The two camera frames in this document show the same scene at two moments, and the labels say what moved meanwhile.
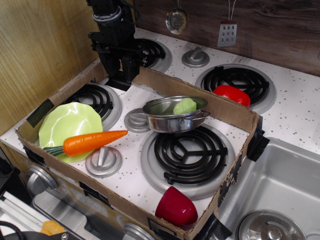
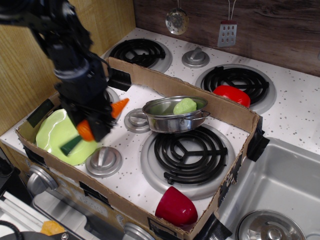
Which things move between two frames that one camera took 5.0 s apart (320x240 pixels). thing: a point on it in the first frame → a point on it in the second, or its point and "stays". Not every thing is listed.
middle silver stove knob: x=136 y=121 stays
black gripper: x=116 y=40 → x=82 y=76
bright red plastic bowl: x=233 y=93 stays
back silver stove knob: x=195 y=59 stays
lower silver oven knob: x=134 y=232 stays
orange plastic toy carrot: x=81 y=144 → x=84 y=130
